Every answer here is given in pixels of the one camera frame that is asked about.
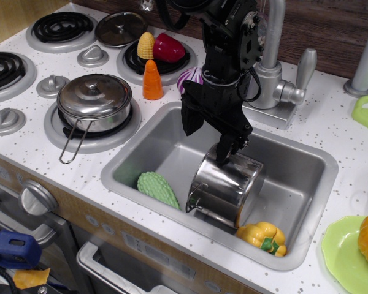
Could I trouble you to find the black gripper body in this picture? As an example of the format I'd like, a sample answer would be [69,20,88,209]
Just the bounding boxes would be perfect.
[181,81,253,137]

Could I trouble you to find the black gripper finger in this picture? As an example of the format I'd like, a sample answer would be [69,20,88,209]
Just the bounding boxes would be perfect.
[215,134,249,164]
[181,104,204,136]

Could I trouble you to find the stainless steel pot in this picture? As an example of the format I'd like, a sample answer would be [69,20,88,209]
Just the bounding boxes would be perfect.
[185,145,266,228]

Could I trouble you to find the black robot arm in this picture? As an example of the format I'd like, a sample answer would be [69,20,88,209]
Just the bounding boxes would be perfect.
[156,1,263,164]

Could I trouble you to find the silver toy sink basin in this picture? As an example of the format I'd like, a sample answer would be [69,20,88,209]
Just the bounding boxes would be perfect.
[101,102,338,271]

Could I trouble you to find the steel pot lid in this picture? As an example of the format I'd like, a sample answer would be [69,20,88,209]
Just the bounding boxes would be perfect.
[94,12,148,48]

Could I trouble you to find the purple striped toy onion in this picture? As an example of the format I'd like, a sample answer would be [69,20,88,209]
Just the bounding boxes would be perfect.
[177,67,203,94]

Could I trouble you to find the orange toy carrot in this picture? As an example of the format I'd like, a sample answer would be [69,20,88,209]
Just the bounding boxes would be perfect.
[142,59,164,100]

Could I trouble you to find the silver toy faucet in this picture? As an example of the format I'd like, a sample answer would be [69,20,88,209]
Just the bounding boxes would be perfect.
[243,0,317,130]

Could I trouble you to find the green toy bitter gourd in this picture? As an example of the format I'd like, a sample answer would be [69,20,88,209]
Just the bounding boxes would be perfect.
[137,171,181,210]

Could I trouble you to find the red toy pepper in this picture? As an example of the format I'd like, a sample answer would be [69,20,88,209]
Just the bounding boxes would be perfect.
[153,33,186,63]

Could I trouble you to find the back right black burner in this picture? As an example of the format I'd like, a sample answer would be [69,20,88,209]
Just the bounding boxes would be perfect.
[116,42,197,86]

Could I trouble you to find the black burner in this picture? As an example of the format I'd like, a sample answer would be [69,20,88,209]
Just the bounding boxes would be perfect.
[26,12,97,54]
[0,52,37,102]
[116,42,197,86]

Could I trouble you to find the yellow toy corn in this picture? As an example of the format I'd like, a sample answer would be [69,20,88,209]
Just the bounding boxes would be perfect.
[137,32,155,60]

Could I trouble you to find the hanging steel strainer spoon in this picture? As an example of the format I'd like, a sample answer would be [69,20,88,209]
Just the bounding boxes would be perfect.
[258,0,268,46]

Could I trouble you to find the yellow toy bell pepper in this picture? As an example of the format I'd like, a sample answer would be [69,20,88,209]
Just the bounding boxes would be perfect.
[236,222,287,257]

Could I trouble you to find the steel saucepan with lid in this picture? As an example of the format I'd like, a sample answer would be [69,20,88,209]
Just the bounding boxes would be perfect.
[56,74,132,156]

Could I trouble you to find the front burner under saucepan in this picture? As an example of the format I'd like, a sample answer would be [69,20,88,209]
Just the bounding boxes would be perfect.
[44,99,142,154]

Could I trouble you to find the silver stove knob back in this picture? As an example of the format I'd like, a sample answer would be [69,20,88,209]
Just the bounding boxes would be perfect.
[77,45,109,68]

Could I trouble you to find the silver stove knob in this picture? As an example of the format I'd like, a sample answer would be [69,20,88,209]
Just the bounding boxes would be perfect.
[0,108,26,135]
[77,45,109,68]
[36,75,70,99]

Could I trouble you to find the silver stove knob middle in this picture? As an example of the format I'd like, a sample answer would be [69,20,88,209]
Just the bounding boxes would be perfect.
[36,75,70,99]

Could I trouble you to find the back left black burner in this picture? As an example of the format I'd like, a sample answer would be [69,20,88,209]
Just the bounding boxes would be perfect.
[26,12,97,54]

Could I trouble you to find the silver oven knob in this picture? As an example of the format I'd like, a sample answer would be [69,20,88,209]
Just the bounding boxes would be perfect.
[18,179,59,216]

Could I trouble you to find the light green plate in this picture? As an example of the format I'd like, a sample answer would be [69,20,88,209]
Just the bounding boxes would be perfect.
[321,216,368,293]

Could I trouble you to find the silver stove knob front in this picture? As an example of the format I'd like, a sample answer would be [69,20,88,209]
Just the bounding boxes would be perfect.
[0,108,26,135]

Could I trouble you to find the far left black burner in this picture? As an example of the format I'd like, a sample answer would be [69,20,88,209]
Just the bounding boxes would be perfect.
[0,52,37,102]

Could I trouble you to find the blue clamp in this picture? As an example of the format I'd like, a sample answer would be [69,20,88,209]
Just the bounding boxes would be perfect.
[0,230,42,270]

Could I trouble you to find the orange tape piece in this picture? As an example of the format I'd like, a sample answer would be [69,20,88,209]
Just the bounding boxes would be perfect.
[13,268,50,290]

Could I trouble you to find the silver oven door handle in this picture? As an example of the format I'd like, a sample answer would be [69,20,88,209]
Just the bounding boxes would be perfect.
[76,241,186,293]

